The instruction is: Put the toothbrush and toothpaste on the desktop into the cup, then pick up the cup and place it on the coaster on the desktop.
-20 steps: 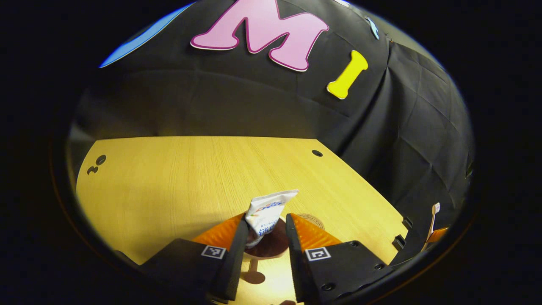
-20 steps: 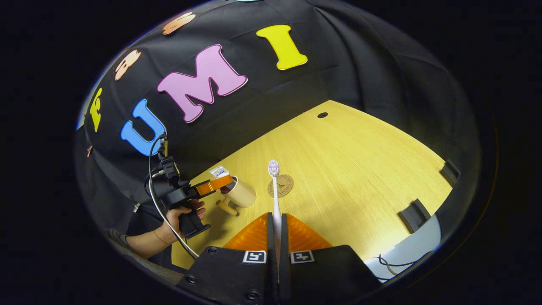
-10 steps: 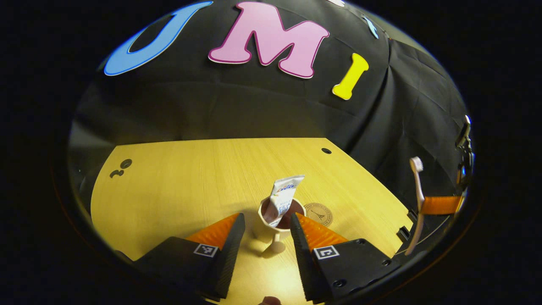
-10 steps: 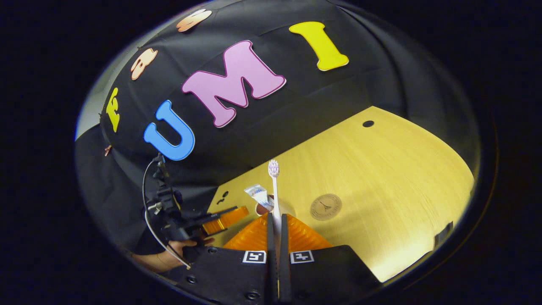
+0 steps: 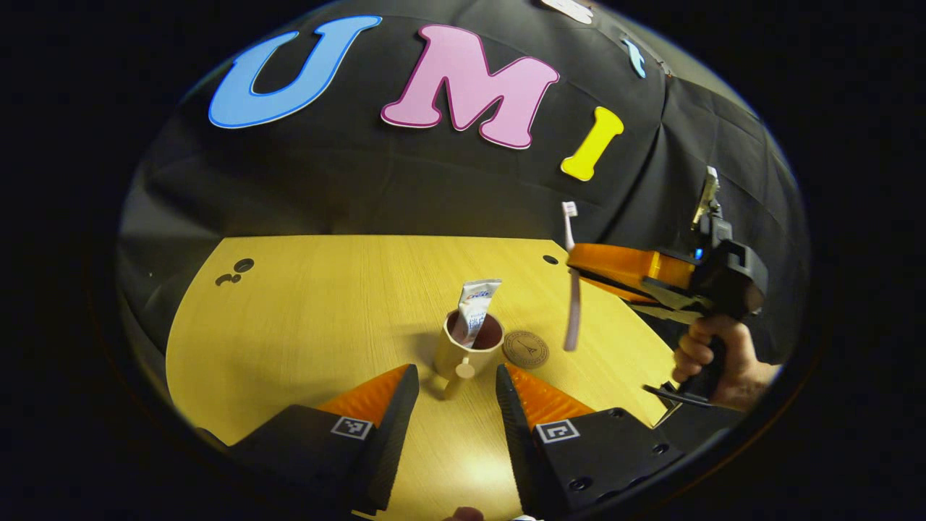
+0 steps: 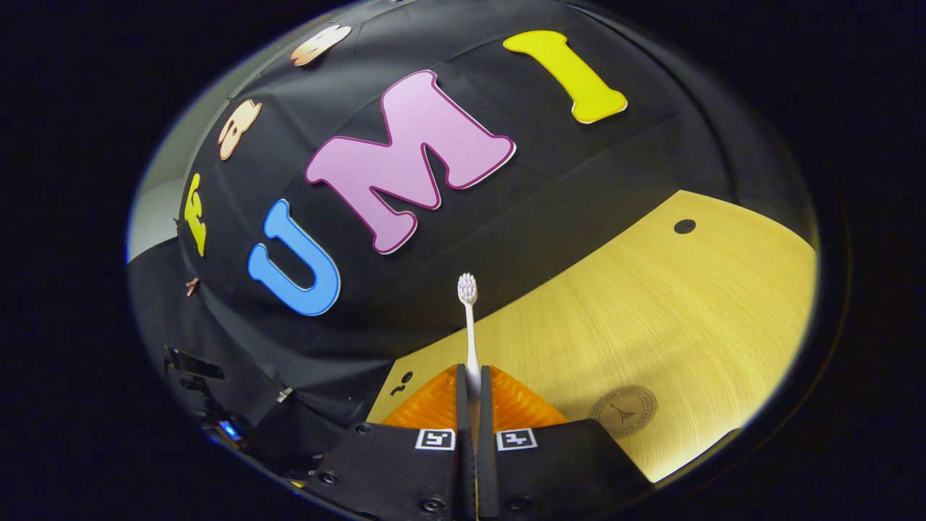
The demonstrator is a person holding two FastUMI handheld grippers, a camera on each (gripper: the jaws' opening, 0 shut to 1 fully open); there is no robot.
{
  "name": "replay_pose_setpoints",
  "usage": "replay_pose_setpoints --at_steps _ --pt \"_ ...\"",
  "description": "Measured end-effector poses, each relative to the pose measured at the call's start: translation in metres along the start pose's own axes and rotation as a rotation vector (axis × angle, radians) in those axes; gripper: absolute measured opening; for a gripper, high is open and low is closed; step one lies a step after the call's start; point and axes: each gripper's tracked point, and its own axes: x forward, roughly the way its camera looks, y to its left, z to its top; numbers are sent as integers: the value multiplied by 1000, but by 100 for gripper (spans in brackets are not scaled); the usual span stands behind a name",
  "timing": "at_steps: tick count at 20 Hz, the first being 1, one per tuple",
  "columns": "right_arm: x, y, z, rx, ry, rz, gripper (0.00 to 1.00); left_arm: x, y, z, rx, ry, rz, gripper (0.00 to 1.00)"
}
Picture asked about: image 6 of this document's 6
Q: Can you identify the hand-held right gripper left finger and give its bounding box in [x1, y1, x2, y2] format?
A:
[304, 364, 471, 521]

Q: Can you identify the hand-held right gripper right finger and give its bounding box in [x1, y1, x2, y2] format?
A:
[477, 365, 652, 521]

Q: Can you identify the round wooden coaster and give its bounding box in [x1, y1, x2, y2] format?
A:
[590, 385, 658, 439]

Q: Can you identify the pink toothbrush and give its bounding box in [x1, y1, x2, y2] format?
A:
[457, 273, 482, 420]

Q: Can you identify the wooden desktop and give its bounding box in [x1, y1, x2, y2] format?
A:
[367, 190, 820, 483]

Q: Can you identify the dark device with blue light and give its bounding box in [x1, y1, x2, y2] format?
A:
[165, 346, 247, 444]

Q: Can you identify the black backdrop cloth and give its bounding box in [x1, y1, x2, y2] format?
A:
[127, 0, 818, 478]

